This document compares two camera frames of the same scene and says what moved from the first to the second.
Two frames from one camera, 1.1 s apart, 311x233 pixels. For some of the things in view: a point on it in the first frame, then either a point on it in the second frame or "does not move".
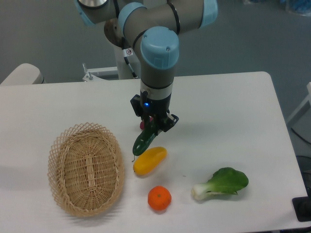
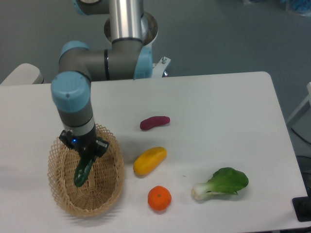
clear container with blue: (301, 7) does not move
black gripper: (154, 112) to (88, 146)
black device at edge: (302, 206) does not move
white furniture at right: (300, 122) does not move
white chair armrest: (25, 74) does not move
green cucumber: (144, 141) to (81, 175)
